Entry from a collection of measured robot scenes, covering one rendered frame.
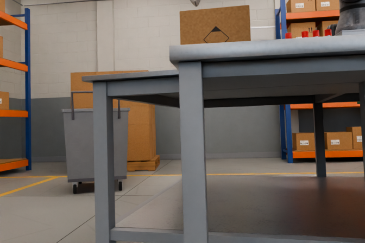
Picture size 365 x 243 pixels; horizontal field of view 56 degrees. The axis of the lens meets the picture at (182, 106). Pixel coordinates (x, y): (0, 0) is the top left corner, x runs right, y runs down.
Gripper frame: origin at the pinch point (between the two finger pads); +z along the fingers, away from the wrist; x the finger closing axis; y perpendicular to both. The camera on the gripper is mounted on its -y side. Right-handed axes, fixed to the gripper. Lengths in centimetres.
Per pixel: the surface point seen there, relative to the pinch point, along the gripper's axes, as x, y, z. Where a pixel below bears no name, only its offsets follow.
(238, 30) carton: -18.0, -3.0, 15.9
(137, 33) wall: 256, 417, -75
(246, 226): -15, -21, 93
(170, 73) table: 3.0, -31.6, 30.7
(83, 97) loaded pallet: 260, 241, 29
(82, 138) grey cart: 164, 109, 69
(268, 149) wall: 55, 447, 163
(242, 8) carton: -20.6, -1.3, 7.3
